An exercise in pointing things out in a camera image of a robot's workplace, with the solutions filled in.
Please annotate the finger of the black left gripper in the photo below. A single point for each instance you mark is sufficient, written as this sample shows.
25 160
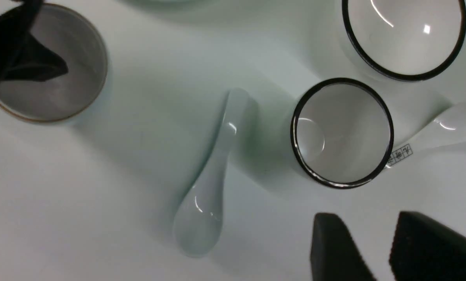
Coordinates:
22 56

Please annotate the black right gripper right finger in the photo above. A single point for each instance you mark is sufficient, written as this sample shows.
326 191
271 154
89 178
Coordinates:
424 249

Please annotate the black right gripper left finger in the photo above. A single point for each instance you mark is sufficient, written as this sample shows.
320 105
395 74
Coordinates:
334 256

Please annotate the pale blue cup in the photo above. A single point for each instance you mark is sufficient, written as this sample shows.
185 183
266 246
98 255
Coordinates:
72 95

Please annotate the pale blue ceramic spoon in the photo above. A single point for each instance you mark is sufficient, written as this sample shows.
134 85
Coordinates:
198 222

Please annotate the black-rimmed white cup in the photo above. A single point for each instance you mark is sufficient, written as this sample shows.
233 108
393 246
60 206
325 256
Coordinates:
339 134

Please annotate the white labelled ceramic spoon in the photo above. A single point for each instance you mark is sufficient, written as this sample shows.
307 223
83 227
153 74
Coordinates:
448 128

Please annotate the pale blue plain plate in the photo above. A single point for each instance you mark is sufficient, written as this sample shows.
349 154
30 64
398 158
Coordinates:
161 2

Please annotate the black-rimmed illustrated bowl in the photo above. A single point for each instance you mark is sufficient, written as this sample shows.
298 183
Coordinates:
401 40

